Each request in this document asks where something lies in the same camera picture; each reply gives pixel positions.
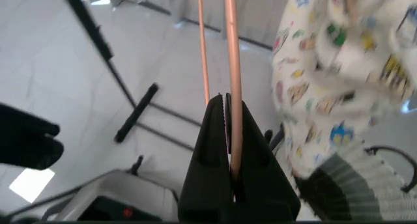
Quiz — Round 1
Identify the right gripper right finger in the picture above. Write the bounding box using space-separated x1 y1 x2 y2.
224 92 302 222

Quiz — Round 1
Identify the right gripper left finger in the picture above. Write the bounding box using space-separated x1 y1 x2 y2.
178 93 234 222

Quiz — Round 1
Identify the pink clothes hanger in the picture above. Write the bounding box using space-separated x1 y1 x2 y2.
196 0 244 180

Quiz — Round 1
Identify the cream printed garment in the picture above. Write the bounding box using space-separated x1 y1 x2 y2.
270 0 417 180

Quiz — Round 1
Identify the black garment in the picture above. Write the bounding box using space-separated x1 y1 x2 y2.
0 102 65 171

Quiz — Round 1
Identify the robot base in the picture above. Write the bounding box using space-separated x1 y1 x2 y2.
5 154 180 222

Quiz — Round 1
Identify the white laundry basket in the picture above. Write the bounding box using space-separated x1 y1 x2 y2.
292 145 417 222

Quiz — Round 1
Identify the black clothes rack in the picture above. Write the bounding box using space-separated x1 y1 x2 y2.
59 0 285 154

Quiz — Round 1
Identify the white curtain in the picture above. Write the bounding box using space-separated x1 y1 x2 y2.
104 0 294 51

